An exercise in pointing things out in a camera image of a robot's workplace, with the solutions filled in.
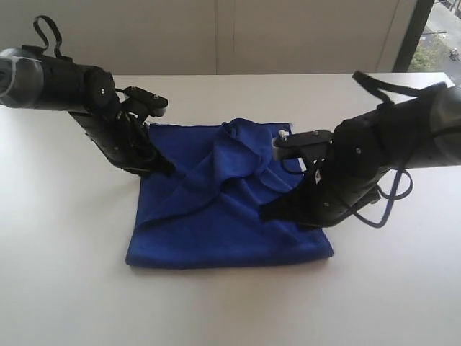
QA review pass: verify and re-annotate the blue towel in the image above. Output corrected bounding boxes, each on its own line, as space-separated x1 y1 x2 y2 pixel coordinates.
125 118 334 270

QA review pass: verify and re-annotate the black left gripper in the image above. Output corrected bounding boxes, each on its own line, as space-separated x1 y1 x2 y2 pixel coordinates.
70 112 176 177

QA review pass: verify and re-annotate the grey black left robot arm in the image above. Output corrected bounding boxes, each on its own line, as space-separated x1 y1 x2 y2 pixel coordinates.
1 15 176 177

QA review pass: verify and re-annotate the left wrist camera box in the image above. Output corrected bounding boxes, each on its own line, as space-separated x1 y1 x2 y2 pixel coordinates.
117 86 169 121

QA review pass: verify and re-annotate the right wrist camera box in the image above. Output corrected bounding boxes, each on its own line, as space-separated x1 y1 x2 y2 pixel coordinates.
272 130 333 161

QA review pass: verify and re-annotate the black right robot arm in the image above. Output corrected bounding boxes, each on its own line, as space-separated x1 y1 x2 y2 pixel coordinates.
259 71 460 229

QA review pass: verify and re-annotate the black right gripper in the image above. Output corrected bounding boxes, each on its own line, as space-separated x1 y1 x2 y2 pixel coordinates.
259 158 382 228

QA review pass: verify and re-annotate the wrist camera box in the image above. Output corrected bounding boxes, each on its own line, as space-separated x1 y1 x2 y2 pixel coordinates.
117 86 169 121
272 130 333 161

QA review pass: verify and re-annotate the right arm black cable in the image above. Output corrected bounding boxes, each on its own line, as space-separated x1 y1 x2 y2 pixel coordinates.
352 167 415 229

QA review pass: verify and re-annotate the dark window frame post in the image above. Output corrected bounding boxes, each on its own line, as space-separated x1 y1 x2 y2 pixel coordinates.
392 0 434 73

